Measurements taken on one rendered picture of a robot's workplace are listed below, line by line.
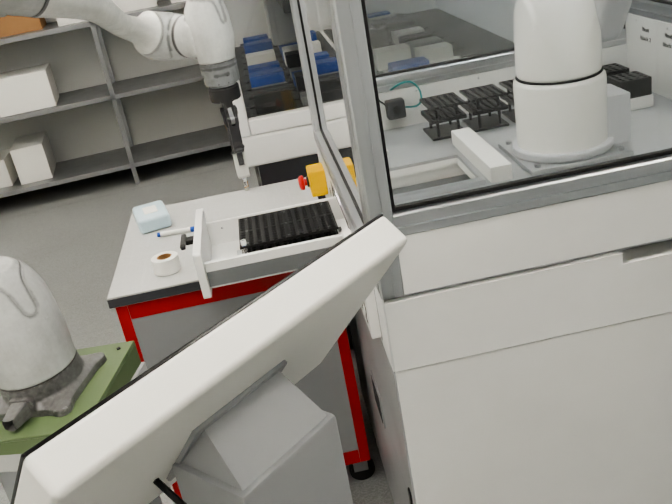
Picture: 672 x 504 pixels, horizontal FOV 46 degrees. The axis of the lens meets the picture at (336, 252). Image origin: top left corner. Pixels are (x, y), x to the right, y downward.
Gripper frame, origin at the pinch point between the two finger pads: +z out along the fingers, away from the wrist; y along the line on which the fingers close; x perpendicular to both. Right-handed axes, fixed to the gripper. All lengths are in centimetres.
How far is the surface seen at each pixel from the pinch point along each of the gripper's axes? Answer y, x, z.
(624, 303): 84, 54, 16
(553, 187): 83, 43, -9
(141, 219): -31.2, -29.7, 18.9
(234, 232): 10.9, -6.1, 13.5
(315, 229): 31.8, 10.6, 9.3
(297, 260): 36.5, 4.7, 13.4
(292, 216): 20.7, 7.5, 9.3
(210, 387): 128, -17, -17
